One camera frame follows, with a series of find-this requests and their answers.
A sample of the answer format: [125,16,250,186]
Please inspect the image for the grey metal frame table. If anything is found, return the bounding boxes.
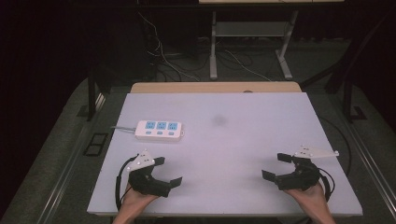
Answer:
[198,0,346,81]

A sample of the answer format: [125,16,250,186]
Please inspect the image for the aluminium floor rail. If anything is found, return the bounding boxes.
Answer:
[344,119,396,216]
[35,92,107,224]

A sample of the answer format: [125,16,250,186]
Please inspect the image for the wooden board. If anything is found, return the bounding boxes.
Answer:
[129,81,304,94]

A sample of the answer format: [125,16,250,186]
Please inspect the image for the white power strip blue sockets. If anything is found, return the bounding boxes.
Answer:
[134,119,186,143]

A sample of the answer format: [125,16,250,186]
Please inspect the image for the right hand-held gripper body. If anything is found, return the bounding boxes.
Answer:
[275,144,341,192]

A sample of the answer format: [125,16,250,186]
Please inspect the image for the person's right hand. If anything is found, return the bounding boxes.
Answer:
[283,181,329,213]

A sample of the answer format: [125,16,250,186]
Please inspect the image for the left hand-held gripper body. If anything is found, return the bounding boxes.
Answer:
[125,148,173,199]

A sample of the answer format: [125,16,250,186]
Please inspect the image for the black floor cable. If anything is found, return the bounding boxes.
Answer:
[318,115,354,176]

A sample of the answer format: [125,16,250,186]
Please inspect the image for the black metal stand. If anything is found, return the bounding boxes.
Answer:
[300,12,396,123]
[76,64,112,122]

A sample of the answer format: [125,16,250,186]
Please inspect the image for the person's left hand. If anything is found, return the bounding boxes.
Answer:
[120,182,161,214]

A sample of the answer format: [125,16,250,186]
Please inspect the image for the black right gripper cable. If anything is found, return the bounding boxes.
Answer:
[317,167,336,203]

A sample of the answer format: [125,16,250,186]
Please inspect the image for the short white floor cable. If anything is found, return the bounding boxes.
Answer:
[223,49,273,82]

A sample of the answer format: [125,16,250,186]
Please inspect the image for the black floor frame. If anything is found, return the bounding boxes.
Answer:
[82,132,109,158]

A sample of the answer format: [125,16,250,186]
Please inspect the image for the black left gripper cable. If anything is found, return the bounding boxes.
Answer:
[114,153,140,212]

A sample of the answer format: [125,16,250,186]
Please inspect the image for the long white floor cable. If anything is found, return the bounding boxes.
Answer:
[137,11,201,83]

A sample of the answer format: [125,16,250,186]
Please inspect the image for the white power strip cable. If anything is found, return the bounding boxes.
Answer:
[109,124,138,133]

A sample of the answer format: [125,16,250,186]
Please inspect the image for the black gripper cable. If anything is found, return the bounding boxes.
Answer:
[317,167,336,203]
[114,153,140,212]

